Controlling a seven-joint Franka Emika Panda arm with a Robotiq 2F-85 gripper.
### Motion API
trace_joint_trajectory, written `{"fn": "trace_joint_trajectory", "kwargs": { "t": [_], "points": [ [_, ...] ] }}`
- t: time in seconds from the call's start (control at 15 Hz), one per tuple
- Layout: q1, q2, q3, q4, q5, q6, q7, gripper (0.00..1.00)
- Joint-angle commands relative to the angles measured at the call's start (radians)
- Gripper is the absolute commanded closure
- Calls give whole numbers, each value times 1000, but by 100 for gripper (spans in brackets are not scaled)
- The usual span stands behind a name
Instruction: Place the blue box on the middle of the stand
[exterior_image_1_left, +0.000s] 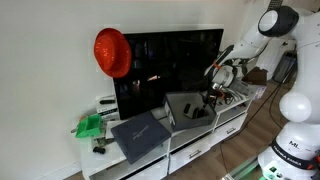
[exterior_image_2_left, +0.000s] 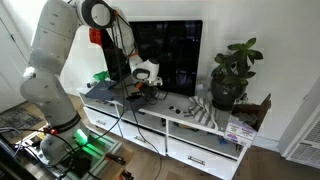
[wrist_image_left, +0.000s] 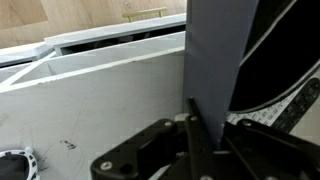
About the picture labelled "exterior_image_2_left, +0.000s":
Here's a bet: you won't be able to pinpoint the red sequin hat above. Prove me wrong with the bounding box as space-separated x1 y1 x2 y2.
87 27 103 48

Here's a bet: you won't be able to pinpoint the white purple printed carton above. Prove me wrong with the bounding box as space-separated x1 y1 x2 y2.
223 117 259 149

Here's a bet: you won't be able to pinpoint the potted plant in black pot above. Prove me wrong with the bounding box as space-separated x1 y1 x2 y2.
209 36 265 112

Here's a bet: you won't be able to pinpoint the dark patterned rug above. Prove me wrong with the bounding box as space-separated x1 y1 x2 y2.
0 105 46 135

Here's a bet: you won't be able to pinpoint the patterned frame sunglasses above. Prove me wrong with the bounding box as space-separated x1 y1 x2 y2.
167 104 183 115

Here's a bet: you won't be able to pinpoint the green plastic container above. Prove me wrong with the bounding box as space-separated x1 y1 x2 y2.
92 70 111 83

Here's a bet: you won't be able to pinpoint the white TV stand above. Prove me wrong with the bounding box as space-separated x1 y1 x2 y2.
78 81 250 180

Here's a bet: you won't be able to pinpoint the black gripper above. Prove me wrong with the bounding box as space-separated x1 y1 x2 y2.
127 84 161 104

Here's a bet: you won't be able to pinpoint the black television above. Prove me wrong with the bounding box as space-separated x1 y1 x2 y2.
127 19 204 98

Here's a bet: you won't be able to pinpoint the grey striped white cloth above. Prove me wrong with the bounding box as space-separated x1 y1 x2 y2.
187 95 222 131

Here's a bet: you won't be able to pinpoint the white wall vent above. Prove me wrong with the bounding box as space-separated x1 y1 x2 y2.
285 114 320 170

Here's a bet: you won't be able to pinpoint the brown cardboard box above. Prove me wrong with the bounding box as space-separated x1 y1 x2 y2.
232 92 272 132

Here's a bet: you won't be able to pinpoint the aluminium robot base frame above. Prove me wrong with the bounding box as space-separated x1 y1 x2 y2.
79 131 135 180

